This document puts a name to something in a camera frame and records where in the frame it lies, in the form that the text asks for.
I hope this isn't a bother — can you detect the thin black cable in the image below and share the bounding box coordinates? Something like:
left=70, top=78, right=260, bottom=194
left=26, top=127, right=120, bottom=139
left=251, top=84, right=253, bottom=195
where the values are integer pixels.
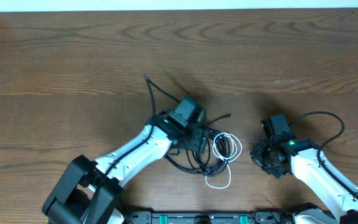
left=163, top=113, right=233, bottom=177

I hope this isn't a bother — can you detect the white usb cable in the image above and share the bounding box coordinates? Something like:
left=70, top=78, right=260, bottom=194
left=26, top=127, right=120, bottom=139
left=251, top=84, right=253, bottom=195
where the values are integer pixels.
left=204, top=132, right=243, bottom=190

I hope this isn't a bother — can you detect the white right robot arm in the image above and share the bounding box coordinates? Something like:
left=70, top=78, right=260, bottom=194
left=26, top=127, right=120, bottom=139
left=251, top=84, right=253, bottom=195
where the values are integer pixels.
left=250, top=114, right=358, bottom=223

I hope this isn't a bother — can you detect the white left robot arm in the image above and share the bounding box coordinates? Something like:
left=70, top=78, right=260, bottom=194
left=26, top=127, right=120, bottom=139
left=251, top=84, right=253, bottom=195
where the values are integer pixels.
left=42, top=97, right=206, bottom=223

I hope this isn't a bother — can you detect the left camera black cable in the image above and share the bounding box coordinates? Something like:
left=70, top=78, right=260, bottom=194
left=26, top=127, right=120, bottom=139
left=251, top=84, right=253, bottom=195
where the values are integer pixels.
left=82, top=77, right=181, bottom=224

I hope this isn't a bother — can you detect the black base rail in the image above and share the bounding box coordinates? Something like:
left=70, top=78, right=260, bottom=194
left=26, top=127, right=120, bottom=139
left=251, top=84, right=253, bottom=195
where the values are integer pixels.
left=116, top=210, right=338, bottom=224

